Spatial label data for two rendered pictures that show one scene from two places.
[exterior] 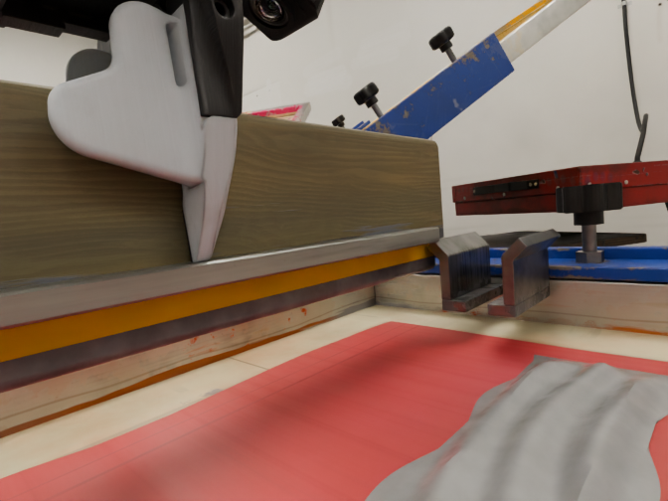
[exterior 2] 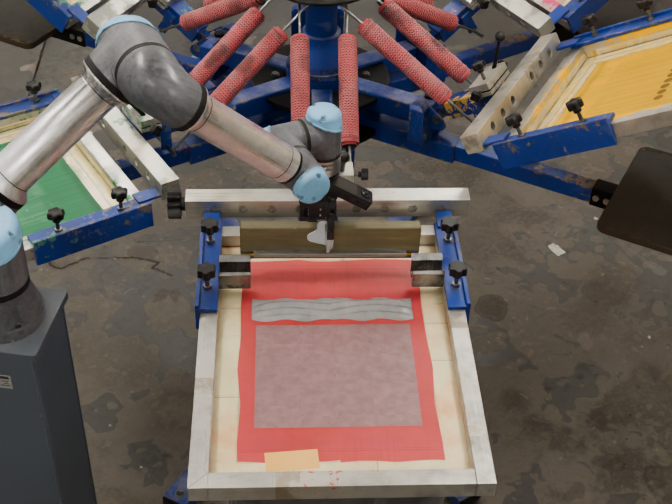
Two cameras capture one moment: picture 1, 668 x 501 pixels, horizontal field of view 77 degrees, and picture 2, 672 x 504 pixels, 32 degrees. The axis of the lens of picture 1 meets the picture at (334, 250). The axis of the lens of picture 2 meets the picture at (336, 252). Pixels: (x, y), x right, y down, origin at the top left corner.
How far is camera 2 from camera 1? 2.51 m
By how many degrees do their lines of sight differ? 52
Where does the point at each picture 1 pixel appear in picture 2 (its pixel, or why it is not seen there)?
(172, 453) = (322, 272)
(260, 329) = not seen: hidden behind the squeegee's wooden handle
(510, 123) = not seen: outside the picture
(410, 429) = (357, 294)
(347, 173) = (372, 237)
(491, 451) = (357, 304)
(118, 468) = (314, 270)
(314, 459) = (338, 288)
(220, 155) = (329, 243)
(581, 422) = (375, 310)
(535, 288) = (429, 283)
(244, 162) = (341, 236)
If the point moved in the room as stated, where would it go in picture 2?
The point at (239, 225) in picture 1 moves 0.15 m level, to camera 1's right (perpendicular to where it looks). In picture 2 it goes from (338, 245) to (387, 276)
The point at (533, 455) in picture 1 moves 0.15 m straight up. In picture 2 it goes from (358, 307) to (360, 256)
